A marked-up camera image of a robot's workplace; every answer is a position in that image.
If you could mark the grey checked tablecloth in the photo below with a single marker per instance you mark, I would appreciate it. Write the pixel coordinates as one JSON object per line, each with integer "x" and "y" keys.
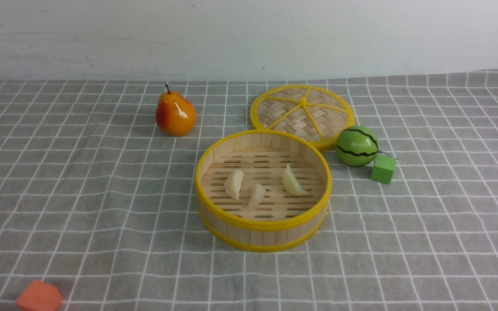
{"x": 96, "y": 201}

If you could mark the orange red toy pear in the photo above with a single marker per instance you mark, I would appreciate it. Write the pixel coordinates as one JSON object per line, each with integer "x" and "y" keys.
{"x": 175, "y": 116}

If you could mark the green wooden cube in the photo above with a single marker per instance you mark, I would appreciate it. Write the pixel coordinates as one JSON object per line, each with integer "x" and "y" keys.
{"x": 383, "y": 169}

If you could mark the yellowish dumpling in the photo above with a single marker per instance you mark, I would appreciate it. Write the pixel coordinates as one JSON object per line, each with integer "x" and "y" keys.
{"x": 291, "y": 183}

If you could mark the white dumpling bottom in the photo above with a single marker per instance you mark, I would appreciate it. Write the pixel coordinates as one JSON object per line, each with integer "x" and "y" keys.
{"x": 257, "y": 195}

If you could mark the orange wooden block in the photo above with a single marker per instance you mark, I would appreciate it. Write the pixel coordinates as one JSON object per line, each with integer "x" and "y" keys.
{"x": 39, "y": 296}

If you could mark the woven bamboo steamer lid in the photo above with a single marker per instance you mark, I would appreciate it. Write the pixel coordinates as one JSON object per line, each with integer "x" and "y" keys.
{"x": 309, "y": 112}

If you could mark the green toy watermelon ball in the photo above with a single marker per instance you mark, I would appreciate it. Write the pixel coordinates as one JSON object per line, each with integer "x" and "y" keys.
{"x": 356, "y": 146}

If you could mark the bamboo steamer tray yellow rim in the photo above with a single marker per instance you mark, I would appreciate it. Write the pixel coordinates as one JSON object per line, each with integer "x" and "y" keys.
{"x": 281, "y": 221}

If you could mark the white dumpling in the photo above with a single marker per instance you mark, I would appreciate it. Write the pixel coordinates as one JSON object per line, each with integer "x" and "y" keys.
{"x": 233, "y": 183}
{"x": 257, "y": 195}

